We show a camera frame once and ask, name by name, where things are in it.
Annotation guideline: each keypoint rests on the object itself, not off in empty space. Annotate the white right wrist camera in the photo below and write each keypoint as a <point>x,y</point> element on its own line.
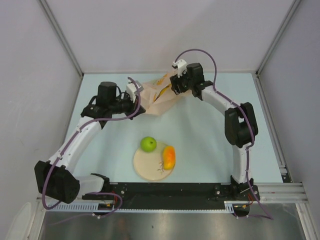
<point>179,67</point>

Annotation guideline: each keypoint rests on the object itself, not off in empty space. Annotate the green fake apple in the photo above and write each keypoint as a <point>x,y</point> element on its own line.
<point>148,144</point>

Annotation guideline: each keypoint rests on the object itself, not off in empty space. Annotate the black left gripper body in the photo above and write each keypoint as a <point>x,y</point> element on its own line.
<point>124,106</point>

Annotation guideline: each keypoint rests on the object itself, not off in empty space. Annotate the orange yellow fake mango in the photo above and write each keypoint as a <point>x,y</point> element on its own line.
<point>169,157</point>

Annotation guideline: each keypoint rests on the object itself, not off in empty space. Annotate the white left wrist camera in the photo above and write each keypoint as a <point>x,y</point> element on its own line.
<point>132,90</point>

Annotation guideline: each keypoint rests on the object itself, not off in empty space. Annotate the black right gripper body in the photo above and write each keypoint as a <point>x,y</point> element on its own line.
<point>185,84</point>

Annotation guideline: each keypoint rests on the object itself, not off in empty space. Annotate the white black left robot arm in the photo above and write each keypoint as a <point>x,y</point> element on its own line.
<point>54,177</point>

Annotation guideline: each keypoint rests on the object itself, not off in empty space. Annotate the round cream green plate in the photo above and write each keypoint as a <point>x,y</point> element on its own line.
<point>149,165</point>

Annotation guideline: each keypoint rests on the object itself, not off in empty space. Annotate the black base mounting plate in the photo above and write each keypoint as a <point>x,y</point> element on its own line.
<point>165,201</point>

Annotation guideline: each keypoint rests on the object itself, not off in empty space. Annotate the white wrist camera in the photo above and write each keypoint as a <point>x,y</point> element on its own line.
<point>132,90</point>
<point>179,67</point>

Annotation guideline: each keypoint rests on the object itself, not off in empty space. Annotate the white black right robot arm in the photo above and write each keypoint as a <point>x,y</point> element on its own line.
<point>240,124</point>

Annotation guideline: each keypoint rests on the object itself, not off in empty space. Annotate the white slotted cable duct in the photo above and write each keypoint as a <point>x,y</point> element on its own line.
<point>106,207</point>

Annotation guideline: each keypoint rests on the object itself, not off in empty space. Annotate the aluminium frame rail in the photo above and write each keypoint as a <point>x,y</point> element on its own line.
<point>212,191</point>

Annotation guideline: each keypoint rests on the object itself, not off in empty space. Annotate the translucent peach plastic bag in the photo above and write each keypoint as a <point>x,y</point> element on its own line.
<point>157,95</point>

